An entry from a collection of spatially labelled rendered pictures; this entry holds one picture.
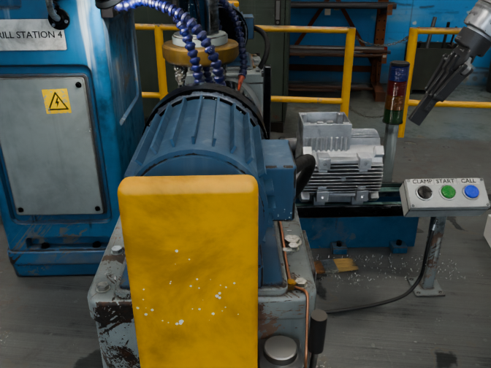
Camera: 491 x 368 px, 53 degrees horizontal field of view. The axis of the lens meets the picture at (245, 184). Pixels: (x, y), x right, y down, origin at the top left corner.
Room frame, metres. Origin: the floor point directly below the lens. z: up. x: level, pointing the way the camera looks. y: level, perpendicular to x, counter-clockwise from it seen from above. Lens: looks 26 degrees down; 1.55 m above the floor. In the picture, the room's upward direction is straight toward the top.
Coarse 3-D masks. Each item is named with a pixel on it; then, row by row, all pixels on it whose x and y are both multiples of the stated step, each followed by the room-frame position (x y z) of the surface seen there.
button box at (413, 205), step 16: (400, 192) 0.98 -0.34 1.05; (416, 192) 0.94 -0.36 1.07; (432, 192) 0.94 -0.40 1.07; (464, 192) 0.94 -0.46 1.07; (480, 192) 0.94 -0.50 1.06; (416, 208) 0.91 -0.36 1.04; (432, 208) 0.92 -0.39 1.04; (448, 208) 0.92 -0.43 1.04; (464, 208) 0.92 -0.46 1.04; (480, 208) 0.92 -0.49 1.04
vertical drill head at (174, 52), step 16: (192, 0) 1.16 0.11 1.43; (208, 0) 1.16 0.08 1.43; (192, 16) 1.16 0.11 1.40; (208, 16) 1.16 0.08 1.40; (176, 32) 1.21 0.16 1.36; (208, 32) 1.16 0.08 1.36; (224, 32) 1.21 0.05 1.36; (176, 48) 1.13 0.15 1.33; (224, 48) 1.14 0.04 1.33; (176, 64) 1.13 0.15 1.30; (208, 64) 1.12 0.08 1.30; (224, 64) 1.14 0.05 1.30; (224, 80) 1.16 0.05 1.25
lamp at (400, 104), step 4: (388, 96) 1.50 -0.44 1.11; (392, 96) 1.49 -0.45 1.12; (396, 96) 1.48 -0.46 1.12; (400, 96) 1.48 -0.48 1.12; (404, 96) 1.49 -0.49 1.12; (388, 100) 1.50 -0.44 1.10; (392, 100) 1.49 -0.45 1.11; (396, 100) 1.48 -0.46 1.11; (400, 100) 1.48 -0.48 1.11; (404, 100) 1.49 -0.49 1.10; (388, 104) 1.50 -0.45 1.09; (392, 104) 1.49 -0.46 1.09; (396, 104) 1.48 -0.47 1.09; (400, 104) 1.48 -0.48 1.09; (404, 104) 1.50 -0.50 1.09; (388, 108) 1.49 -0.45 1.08; (392, 108) 1.48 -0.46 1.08; (396, 108) 1.48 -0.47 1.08; (400, 108) 1.48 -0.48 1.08
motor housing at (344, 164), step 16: (352, 144) 1.17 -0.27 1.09; (368, 144) 1.17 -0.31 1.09; (336, 160) 1.12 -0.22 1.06; (352, 160) 1.12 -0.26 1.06; (320, 176) 1.11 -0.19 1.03; (336, 176) 1.11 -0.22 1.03; (352, 176) 1.11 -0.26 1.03; (368, 176) 1.11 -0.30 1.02; (304, 192) 1.12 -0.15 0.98; (336, 192) 1.13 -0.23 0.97; (352, 192) 1.12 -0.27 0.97; (368, 192) 1.15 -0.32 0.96
